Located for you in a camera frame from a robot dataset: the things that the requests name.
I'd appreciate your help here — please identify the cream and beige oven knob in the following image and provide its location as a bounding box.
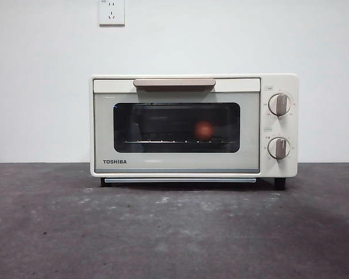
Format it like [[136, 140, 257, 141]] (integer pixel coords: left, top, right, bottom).
[[267, 137, 291, 160], [268, 93, 292, 117]]

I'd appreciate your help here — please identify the white wall socket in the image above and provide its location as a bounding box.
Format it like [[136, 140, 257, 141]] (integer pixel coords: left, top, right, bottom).
[[98, 0, 126, 27]]

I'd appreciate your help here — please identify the chrome wire oven rack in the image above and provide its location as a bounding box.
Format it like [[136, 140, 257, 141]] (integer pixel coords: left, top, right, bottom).
[[123, 139, 239, 145]]

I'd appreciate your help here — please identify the cream Toshiba toaster oven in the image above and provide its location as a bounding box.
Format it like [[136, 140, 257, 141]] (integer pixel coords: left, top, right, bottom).
[[90, 73, 299, 191]]

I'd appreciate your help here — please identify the silver oven crumb tray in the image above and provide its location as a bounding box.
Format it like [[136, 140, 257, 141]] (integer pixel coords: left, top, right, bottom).
[[104, 178, 257, 184]]

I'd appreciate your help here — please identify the glass oven door with handle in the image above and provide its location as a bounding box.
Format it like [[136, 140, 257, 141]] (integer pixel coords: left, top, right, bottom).
[[92, 77, 261, 174]]

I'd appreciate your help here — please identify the brown egg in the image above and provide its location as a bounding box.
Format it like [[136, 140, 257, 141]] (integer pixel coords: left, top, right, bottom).
[[193, 120, 214, 140]]

